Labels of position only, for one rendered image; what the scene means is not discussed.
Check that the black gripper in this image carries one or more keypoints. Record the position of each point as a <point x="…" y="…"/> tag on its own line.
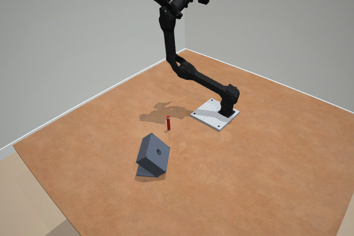
<point x="205" y="2"/>

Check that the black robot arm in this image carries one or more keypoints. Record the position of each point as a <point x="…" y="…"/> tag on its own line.
<point x="169" y="12"/>

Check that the grey sloped panel with hole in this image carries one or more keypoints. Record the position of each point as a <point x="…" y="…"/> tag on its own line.
<point x="152" y="157"/>

